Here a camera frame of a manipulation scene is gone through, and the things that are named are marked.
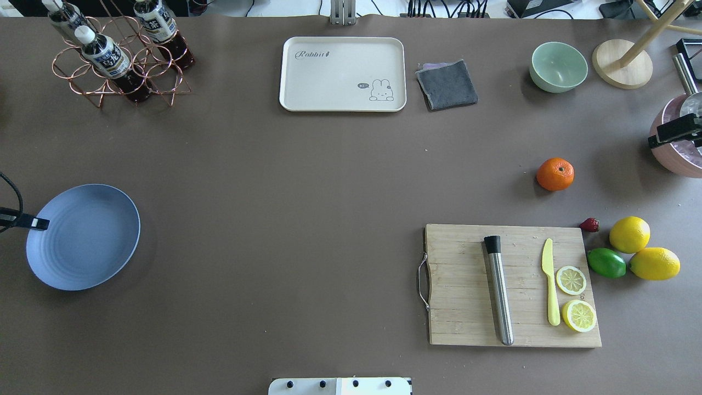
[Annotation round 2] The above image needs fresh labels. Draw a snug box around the blue plate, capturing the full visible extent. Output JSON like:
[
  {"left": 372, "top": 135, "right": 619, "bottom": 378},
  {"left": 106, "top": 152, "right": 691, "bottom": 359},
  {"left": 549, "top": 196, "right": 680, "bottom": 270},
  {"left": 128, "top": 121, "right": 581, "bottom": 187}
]
[{"left": 26, "top": 183, "right": 141, "bottom": 291}]

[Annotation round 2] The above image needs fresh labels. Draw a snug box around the steel ice scoop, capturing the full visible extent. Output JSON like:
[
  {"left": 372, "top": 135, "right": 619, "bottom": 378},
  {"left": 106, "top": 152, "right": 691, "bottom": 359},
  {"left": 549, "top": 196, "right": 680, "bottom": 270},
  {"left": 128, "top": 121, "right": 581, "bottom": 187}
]
[{"left": 673, "top": 53, "right": 701, "bottom": 119}]

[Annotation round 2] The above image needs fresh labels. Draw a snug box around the pink ice bowl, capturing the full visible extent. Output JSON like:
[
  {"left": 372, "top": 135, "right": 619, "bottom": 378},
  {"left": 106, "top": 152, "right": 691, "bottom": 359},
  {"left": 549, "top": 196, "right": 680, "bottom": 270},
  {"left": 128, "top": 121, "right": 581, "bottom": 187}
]
[{"left": 649, "top": 93, "right": 701, "bottom": 178}]

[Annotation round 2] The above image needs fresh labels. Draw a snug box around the wooden cup stand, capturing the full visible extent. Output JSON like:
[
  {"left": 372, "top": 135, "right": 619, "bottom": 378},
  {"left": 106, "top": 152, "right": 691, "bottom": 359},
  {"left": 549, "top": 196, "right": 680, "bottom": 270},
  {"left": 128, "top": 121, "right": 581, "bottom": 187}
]
[{"left": 592, "top": 1, "right": 701, "bottom": 89}]

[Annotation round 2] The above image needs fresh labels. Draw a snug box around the whole yellow lemon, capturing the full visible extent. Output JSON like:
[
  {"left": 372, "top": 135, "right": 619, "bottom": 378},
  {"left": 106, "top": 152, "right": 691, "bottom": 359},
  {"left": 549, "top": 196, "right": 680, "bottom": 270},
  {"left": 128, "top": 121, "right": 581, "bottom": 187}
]
[
  {"left": 609, "top": 217, "right": 651, "bottom": 253},
  {"left": 630, "top": 247, "right": 681, "bottom": 281}
]

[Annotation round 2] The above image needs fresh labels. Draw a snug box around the red strawberry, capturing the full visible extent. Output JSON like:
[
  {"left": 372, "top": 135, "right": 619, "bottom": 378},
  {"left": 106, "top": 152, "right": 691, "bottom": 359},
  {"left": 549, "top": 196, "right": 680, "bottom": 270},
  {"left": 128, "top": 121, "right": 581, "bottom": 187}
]
[{"left": 579, "top": 217, "right": 599, "bottom": 233}]

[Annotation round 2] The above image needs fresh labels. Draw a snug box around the orange mandarin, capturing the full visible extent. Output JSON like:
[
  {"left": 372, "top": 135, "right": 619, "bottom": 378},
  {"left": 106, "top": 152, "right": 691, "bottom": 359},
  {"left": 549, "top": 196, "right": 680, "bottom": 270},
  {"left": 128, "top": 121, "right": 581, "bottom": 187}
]
[{"left": 536, "top": 157, "right": 575, "bottom": 191}]

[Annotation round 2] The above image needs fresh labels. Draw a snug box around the mint green bowl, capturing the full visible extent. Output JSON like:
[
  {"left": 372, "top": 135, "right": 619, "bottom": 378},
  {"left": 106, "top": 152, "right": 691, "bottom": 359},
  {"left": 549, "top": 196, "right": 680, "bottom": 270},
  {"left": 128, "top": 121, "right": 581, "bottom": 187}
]
[{"left": 529, "top": 42, "right": 588, "bottom": 93}]

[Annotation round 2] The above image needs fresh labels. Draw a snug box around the green lime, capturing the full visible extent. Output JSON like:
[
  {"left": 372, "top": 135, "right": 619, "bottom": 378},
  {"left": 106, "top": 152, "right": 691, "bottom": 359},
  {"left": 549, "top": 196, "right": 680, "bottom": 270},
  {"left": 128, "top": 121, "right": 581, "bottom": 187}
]
[{"left": 586, "top": 247, "right": 627, "bottom": 278}]

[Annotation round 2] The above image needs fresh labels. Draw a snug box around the lemon slice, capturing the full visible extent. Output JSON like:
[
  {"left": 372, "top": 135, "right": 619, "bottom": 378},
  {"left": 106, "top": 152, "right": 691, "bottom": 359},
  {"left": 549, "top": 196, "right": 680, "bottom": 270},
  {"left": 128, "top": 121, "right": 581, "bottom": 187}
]
[{"left": 555, "top": 266, "right": 587, "bottom": 296}]

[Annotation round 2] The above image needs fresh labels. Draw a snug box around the lemon half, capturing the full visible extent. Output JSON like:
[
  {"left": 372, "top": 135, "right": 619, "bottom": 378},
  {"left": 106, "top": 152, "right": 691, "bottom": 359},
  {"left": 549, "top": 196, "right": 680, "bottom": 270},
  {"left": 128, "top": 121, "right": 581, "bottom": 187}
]
[{"left": 561, "top": 300, "right": 597, "bottom": 332}]

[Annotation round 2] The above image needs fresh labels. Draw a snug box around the yellow plastic knife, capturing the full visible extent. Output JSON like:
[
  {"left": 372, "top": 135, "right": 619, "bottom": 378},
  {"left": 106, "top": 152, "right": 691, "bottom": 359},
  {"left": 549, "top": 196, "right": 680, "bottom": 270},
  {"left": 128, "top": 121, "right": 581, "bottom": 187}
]
[{"left": 541, "top": 238, "right": 561, "bottom": 326}]

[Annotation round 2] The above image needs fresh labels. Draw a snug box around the steel muddler black tip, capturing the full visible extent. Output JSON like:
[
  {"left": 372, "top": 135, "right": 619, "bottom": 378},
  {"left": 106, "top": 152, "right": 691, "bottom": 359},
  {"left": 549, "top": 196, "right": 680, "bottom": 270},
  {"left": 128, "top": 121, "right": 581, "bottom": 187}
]
[{"left": 484, "top": 235, "right": 514, "bottom": 346}]

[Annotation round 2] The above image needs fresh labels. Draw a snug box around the grey folded cloth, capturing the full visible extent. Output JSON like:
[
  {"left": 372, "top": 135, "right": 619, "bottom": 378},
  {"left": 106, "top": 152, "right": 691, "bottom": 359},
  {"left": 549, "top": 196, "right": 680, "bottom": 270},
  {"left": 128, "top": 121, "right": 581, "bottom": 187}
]
[{"left": 415, "top": 59, "right": 478, "bottom": 111}]

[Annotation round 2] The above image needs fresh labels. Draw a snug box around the bamboo cutting board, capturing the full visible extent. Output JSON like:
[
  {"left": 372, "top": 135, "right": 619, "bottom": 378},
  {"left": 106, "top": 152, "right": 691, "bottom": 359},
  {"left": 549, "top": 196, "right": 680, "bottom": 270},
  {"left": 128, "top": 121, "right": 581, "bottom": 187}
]
[{"left": 424, "top": 223, "right": 602, "bottom": 348}]

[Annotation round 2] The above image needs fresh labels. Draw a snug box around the cream rabbit tray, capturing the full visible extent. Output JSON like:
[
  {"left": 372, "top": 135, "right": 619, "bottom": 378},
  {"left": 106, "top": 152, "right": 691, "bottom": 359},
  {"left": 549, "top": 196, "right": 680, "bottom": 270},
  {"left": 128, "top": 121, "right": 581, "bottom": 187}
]
[{"left": 279, "top": 37, "right": 407, "bottom": 112}]

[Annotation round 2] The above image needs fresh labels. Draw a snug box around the copper wire bottle rack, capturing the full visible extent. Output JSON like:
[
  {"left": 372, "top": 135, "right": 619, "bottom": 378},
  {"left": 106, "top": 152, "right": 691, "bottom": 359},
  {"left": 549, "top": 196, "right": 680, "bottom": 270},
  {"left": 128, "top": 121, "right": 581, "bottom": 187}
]
[{"left": 43, "top": 1, "right": 195, "bottom": 108}]

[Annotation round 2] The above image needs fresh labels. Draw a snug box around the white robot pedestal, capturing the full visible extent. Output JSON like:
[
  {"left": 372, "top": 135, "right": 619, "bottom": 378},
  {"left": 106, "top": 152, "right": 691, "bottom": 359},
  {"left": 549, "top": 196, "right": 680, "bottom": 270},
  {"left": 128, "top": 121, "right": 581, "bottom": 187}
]
[{"left": 268, "top": 377, "right": 413, "bottom": 394}]

